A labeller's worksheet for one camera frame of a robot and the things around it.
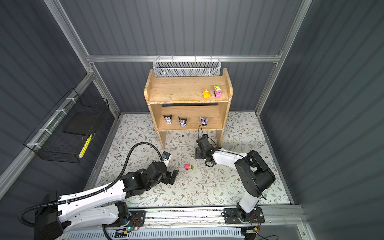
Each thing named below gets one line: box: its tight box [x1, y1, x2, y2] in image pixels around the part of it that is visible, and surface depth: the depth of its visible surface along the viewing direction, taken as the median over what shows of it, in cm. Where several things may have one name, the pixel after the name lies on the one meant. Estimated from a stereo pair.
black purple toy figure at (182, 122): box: [178, 116, 188, 128], surface depth 83 cm
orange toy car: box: [202, 88, 211, 99], surface depth 69 cm
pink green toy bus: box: [213, 85, 223, 98], surface depth 69 cm
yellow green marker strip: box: [78, 134, 93, 159], surface depth 69 cm
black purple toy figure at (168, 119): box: [163, 114, 173, 125], surface depth 85 cm
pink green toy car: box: [184, 164, 194, 171], surface depth 91 cm
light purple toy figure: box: [200, 117, 209, 127], surface depth 83 cm
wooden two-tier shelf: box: [144, 68, 233, 148], surface depth 78 cm
